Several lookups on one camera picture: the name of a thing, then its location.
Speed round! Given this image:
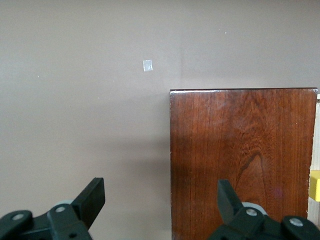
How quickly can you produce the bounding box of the dark brown wooden cabinet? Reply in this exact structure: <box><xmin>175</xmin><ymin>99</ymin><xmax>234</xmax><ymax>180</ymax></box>
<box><xmin>169</xmin><ymin>87</ymin><xmax>319</xmax><ymax>240</ymax></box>

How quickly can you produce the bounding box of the small clear tape patch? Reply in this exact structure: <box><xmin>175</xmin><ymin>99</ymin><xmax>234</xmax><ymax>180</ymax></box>
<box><xmin>142</xmin><ymin>59</ymin><xmax>154</xmax><ymax>73</ymax></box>

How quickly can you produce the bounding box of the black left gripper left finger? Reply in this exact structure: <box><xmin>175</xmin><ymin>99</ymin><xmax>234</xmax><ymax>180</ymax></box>
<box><xmin>0</xmin><ymin>176</ymin><xmax>106</xmax><ymax>240</ymax></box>

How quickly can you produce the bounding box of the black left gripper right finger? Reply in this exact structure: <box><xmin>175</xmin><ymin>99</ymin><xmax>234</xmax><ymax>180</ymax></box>
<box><xmin>208</xmin><ymin>178</ymin><xmax>316</xmax><ymax>240</ymax></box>

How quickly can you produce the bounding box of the yellow block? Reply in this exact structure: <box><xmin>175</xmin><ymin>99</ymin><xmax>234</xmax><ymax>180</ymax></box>
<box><xmin>309</xmin><ymin>169</ymin><xmax>320</xmax><ymax>202</ymax></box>

